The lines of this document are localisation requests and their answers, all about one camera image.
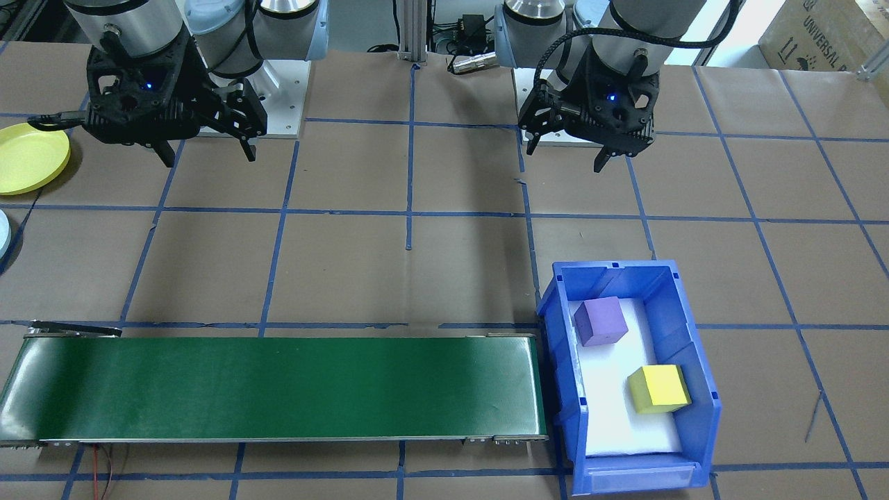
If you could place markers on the purple foam block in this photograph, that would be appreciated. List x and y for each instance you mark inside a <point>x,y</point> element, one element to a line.
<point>601,323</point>

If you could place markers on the yellow foam block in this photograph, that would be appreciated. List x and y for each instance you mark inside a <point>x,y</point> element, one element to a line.
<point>656,389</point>

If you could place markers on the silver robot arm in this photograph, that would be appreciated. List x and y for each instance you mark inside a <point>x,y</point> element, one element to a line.
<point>653,17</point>
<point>285,28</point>

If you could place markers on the yellow plate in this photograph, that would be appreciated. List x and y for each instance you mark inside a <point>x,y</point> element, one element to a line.
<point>28,163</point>

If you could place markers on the light blue plate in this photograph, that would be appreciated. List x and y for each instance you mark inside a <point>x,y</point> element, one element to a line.
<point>3,232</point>

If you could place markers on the silver cylindrical connector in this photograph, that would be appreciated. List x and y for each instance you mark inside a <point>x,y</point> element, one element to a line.
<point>472,62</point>

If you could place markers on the black power adapter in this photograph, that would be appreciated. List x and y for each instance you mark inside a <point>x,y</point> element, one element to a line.
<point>472,29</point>

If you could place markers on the brown cardboard box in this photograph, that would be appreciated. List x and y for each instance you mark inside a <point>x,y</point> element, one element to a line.
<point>826,31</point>

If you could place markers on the blue plastic bin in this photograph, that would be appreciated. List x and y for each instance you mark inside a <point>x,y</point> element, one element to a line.
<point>694,389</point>

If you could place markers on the white foam pad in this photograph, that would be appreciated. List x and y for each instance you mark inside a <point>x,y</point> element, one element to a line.
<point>611,410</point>

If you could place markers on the aluminium profile bar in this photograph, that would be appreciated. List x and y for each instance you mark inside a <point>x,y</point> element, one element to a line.
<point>875,69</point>

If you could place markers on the green conveyor belt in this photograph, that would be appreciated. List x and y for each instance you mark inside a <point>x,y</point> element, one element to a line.
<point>278,389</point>

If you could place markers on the aluminium profile post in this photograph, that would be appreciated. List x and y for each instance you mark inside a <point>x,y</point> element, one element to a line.
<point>411,31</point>

